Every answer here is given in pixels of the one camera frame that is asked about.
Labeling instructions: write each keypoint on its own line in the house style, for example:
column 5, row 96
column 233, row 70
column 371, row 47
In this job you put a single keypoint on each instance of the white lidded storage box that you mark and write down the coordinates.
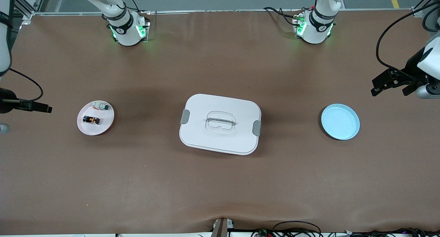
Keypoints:
column 220, row 137

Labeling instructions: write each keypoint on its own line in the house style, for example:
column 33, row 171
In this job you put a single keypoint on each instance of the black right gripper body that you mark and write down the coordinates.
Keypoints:
column 6, row 105

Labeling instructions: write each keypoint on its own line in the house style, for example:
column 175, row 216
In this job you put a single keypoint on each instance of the metal table edge bracket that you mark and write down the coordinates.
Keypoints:
column 221, row 228

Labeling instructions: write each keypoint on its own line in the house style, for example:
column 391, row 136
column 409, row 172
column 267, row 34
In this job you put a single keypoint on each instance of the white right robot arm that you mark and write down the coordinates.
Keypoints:
column 125, row 34

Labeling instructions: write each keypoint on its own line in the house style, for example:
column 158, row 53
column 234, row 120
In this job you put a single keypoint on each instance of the pink round plate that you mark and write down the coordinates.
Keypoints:
column 99, row 127

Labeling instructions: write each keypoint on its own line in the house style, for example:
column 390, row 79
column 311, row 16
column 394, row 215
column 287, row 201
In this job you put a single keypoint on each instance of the green push-button switch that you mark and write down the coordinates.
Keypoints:
column 103, row 107

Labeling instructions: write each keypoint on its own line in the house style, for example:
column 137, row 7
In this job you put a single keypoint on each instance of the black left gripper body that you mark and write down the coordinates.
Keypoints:
column 411, row 68

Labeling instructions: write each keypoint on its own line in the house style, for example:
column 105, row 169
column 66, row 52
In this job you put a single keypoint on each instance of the aluminium frame profile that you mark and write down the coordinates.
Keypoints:
column 417, row 10
column 24, row 8

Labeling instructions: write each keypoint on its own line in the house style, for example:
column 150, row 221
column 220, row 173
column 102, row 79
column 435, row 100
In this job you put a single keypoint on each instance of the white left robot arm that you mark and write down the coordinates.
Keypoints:
column 316, row 29

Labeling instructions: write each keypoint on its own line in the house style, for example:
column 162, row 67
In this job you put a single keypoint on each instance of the light blue round plate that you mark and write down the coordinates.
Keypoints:
column 340, row 122

